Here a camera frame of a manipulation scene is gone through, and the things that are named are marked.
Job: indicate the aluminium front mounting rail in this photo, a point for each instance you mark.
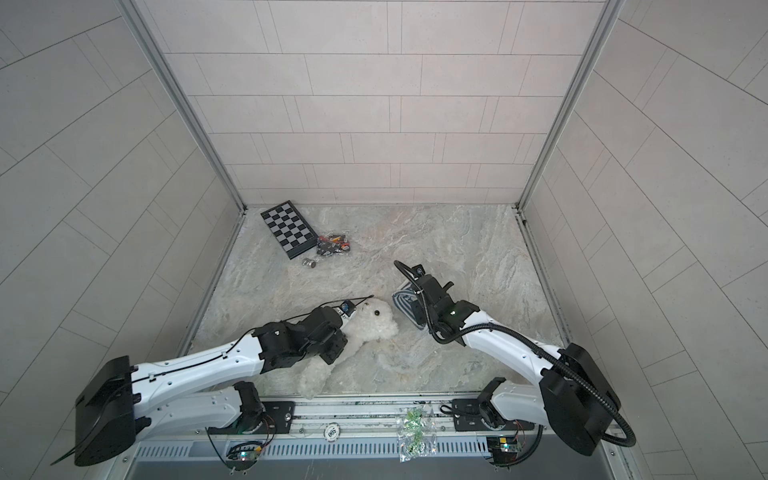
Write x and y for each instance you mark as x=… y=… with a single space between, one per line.
x=375 y=425

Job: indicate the black white chessboard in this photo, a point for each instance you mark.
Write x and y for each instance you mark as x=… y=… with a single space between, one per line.
x=290 y=229

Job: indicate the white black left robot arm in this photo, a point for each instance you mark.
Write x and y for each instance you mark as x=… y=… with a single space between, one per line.
x=122 y=400

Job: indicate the right aluminium corner post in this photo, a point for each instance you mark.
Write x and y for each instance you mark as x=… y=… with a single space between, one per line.
x=606 y=21

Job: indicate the left aluminium corner post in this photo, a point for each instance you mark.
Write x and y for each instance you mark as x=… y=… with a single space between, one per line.
x=149 y=46

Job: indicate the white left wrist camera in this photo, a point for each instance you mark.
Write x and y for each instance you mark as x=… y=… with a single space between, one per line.
x=346 y=309

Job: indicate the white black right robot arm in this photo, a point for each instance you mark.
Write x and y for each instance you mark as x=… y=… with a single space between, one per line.
x=574 y=400

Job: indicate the blue white striped knit sweater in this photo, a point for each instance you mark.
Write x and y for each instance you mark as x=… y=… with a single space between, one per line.
x=408 y=302

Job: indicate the left green circuit board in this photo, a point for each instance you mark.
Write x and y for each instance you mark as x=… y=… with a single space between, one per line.
x=245 y=455

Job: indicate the bag of colourful small parts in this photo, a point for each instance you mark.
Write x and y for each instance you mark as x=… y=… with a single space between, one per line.
x=332 y=244

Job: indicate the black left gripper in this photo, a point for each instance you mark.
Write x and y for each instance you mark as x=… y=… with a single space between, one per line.
x=340 y=345

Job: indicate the clear bag of green parts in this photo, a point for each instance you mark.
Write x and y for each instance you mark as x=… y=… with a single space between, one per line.
x=416 y=437

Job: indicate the white fluffy teddy bear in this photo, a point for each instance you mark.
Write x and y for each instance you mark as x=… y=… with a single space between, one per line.
x=372 y=321

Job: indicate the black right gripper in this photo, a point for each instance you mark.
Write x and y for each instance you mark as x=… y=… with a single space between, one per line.
x=416 y=305

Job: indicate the aluminium corner post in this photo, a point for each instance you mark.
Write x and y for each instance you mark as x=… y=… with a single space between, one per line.
x=149 y=46
x=606 y=21

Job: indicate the right circuit board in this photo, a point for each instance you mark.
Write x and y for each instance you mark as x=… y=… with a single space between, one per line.
x=504 y=451

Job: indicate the round silver rail knob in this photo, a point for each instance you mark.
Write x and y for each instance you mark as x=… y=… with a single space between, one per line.
x=332 y=432

